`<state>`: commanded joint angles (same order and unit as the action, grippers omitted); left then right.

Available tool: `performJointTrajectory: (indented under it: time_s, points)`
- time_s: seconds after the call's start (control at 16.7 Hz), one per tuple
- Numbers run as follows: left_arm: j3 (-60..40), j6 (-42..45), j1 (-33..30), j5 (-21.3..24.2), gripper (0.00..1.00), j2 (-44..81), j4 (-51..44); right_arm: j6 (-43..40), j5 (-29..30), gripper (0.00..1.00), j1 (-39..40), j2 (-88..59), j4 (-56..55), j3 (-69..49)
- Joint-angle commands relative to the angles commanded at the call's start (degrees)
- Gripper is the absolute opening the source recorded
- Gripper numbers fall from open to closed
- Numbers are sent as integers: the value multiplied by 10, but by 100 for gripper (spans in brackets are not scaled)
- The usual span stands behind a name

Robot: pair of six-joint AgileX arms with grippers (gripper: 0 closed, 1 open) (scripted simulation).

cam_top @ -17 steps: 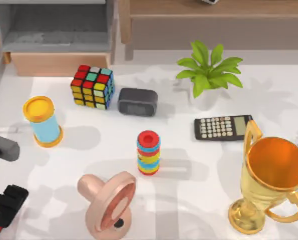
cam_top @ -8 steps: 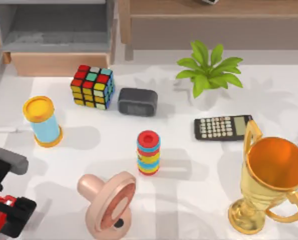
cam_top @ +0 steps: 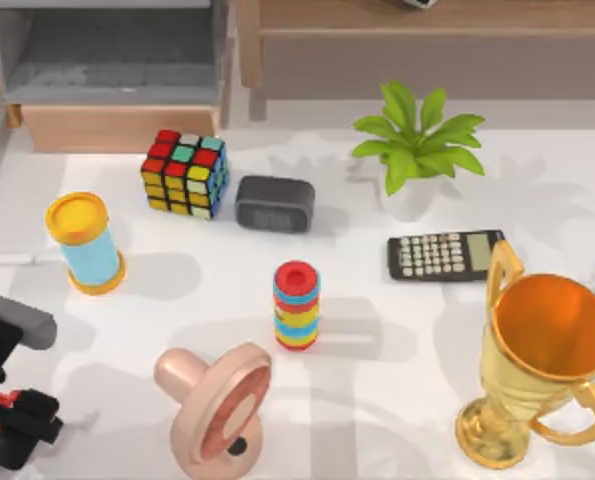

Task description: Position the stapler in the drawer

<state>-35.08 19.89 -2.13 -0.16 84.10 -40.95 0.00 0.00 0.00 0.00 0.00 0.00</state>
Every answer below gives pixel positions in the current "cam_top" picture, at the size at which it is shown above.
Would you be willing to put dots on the yellow and blue can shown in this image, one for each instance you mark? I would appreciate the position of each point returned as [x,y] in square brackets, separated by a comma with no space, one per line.
[84,242]

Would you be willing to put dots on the pink pacifier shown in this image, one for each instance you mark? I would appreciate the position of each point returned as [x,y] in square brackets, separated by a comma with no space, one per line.
[217,405]

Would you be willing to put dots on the stack of coloured rings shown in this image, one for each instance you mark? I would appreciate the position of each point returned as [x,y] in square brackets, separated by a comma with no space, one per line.
[297,305]

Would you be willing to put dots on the colourful puzzle cube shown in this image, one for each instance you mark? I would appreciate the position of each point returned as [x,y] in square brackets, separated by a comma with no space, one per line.
[187,172]

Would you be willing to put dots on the pale wooden drawer front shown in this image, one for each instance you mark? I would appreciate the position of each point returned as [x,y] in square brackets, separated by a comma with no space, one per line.
[117,127]

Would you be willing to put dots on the dark grey alarm clock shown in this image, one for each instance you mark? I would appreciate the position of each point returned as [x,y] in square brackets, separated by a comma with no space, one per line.
[274,204]

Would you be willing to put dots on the black calculator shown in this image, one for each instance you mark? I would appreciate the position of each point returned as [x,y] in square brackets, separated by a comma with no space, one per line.
[442,256]

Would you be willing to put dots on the green plant in white pot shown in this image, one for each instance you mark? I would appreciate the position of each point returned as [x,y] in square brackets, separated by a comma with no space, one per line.
[417,145]

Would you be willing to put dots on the gold trophy cup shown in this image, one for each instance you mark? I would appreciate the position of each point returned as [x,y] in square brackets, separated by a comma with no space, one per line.
[537,360]

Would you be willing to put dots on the wooden open shelf unit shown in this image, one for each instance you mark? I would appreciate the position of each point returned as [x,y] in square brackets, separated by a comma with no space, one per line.
[427,55]

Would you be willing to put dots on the small black and white object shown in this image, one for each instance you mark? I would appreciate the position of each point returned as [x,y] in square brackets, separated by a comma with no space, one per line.
[417,3]

